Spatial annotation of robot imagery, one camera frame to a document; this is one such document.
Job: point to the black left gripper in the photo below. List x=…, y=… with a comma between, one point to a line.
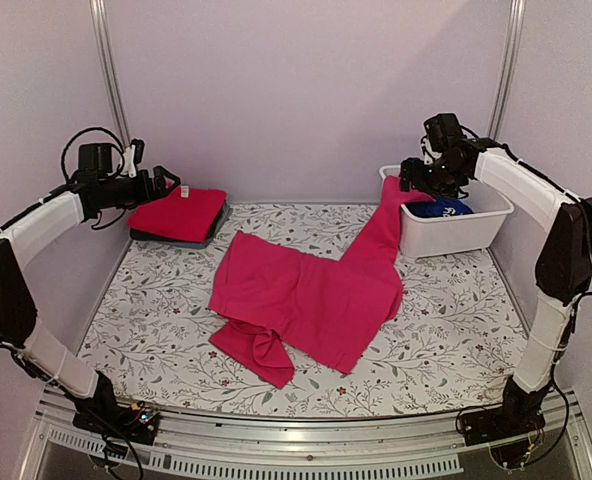
x=149, y=193

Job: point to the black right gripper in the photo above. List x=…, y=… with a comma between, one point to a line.
x=418, y=182

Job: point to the magenta t-shirt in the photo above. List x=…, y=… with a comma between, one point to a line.
x=176, y=215

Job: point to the pink garment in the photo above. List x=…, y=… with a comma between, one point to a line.
x=273, y=297

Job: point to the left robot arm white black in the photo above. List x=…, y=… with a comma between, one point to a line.
x=32, y=346

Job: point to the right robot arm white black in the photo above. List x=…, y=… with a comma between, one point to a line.
x=563, y=271

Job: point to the white plastic laundry bin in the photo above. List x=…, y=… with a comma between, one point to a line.
x=417, y=237

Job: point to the blue garment in bin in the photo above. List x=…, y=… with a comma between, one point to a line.
x=439, y=208

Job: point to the grey folded garment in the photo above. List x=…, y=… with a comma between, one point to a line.
x=215, y=228

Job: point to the floral patterned table cloth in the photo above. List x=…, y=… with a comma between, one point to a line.
x=453, y=343

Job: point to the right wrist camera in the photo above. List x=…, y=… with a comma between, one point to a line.
x=443, y=131

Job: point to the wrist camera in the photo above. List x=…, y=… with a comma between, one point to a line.
x=103, y=161
x=443, y=131

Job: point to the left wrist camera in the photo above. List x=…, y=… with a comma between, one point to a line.
x=103, y=161

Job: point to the aluminium frame post right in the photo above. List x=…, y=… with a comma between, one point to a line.
x=508, y=65

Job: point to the aluminium frame post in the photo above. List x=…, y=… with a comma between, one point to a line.
x=108, y=70
x=508, y=65

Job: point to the aluminium frame post left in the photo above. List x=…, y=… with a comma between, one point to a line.
x=108, y=70

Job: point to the aluminium front rail base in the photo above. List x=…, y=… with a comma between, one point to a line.
x=209, y=445

